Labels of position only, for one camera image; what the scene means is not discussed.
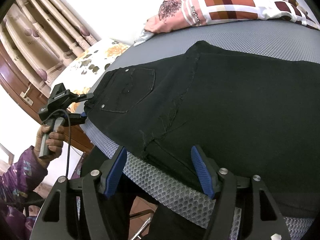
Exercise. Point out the black pants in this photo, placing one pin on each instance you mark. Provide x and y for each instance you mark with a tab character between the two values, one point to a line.
254	115

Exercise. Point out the person's left hand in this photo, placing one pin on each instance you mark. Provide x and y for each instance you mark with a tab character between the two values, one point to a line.
54	143

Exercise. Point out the purple patterned sleeve forearm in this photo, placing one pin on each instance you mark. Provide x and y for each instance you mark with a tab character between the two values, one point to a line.
21	178

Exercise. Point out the beige patterned curtain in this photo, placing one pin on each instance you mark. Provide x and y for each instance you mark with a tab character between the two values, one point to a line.
43	37

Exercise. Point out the pink checkered pillow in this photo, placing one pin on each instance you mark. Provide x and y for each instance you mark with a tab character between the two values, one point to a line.
179	14

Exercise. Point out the white floral pillow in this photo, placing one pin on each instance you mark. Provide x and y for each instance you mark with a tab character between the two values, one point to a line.
82	73

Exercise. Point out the light blue striped cloth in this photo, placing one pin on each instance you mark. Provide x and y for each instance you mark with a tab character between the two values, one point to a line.
144	36

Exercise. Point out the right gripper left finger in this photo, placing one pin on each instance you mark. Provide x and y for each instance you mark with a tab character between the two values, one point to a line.
72	209

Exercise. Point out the grey mesh mattress pad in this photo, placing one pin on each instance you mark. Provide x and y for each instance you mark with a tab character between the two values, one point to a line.
183	212

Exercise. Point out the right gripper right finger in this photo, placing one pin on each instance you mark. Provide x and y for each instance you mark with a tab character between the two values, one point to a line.
267	220

